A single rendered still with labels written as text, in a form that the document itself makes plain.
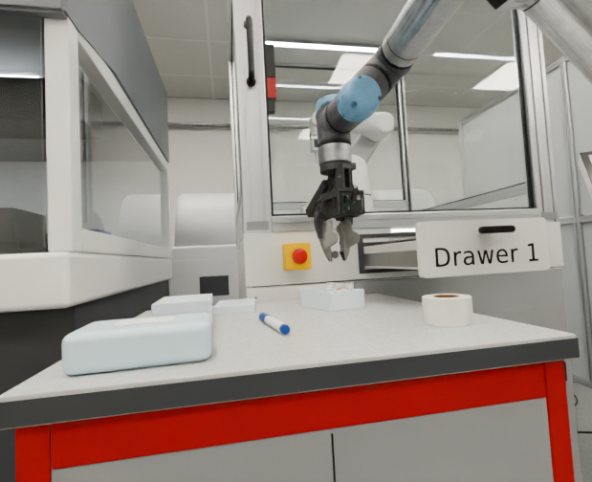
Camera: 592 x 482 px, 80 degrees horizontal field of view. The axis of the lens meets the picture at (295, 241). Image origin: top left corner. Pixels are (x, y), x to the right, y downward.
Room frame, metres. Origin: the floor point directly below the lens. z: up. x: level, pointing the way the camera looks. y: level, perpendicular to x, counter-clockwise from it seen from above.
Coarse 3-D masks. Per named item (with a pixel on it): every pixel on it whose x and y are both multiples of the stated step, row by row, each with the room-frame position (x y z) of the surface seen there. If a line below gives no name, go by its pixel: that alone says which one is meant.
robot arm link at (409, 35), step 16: (416, 0) 0.54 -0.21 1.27; (432, 0) 0.52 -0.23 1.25; (448, 0) 0.51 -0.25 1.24; (464, 0) 0.51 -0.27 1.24; (400, 16) 0.59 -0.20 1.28; (416, 16) 0.55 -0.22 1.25; (432, 16) 0.54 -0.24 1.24; (448, 16) 0.54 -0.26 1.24; (400, 32) 0.60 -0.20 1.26; (416, 32) 0.58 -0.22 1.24; (432, 32) 0.57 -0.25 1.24; (384, 48) 0.65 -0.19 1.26; (400, 48) 0.62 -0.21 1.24; (416, 48) 0.61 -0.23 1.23; (368, 64) 0.68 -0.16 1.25; (384, 64) 0.67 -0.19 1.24; (400, 64) 0.66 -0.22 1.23
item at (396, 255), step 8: (368, 248) 0.99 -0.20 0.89; (376, 248) 0.94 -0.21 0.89; (384, 248) 0.89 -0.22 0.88; (392, 248) 0.84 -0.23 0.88; (400, 248) 0.81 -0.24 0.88; (408, 248) 0.77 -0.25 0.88; (416, 248) 0.74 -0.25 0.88; (368, 256) 0.99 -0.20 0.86; (376, 256) 0.93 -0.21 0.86; (384, 256) 0.88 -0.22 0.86; (392, 256) 0.84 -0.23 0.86; (400, 256) 0.80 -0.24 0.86; (408, 256) 0.77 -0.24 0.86; (416, 256) 0.73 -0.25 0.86; (368, 264) 0.99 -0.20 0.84; (376, 264) 0.94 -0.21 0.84; (384, 264) 0.89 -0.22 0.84; (392, 264) 0.84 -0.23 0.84; (400, 264) 0.81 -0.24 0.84; (408, 264) 0.77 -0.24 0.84; (416, 264) 0.74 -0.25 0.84
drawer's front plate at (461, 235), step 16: (416, 224) 0.70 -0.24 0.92; (432, 224) 0.69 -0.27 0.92; (448, 224) 0.69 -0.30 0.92; (464, 224) 0.70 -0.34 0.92; (480, 224) 0.71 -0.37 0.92; (496, 224) 0.72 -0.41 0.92; (512, 224) 0.72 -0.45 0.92; (528, 224) 0.73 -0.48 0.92; (544, 224) 0.74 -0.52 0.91; (416, 240) 0.70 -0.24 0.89; (432, 240) 0.69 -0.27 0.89; (448, 240) 0.69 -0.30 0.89; (464, 240) 0.70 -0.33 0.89; (480, 240) 0.71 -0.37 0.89; (496, 240) 0.71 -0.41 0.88; (512, 240) 0.72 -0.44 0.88; (528, 240) 0.73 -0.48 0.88; (544, 240) 0.74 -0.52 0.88; (432, 256) 0.69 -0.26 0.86; (464, 256) 0.70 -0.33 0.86; (528, 256) 0.73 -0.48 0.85; (544, 256) 0.73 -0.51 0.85; (432, 272) 0.69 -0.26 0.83; (448, 272) 0.69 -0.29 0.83; (464, 272) 0.70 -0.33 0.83; (480, 272) 0.71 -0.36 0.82; (496, 272) 0.71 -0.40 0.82; (512, 272) 0.72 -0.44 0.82
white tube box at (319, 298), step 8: (320, 288) 0.84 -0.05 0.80; (336, 288) 0.83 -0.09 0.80; (344, 288) 0.80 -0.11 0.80; (352, 288) 0.78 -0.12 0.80; (304, 296) 0.80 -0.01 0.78; (312, 296) 0.77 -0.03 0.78; (320, 296) 0.74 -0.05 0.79; (328, 296) 0.71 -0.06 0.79; (336, 296) 0.71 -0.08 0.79; (344, 296) 0.72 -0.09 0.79; (352, 296) 0.73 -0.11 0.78; (360, 296) 0.74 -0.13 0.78; (304, 304) 0.80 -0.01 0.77; (312, 304) 0.77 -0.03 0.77; (320, 304) 0.74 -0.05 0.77; (328, 304) 0.72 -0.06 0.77; (336, 304) 0.71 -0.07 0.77; (344, 304) 0.72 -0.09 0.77; (352, 304) 0.73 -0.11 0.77; (360, 304) 0.74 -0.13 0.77
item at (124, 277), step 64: (0, 0) 0.63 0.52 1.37; (64, 0) 0.65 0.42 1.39; (128, 0) 1.11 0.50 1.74; (64, 64) 0.67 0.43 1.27; (128, 64) 1.09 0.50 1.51; (64, 128) 0.67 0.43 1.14; (64, 192) 0.66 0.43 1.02; (0, 256) 0.63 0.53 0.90; (64, 256) 0.65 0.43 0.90; (128, 256) 1.05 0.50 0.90; (0, 320) 0.69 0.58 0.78; (64, 320) 0.71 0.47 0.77; (0, 384) 0.69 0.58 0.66; (0, 448) 0.69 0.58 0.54
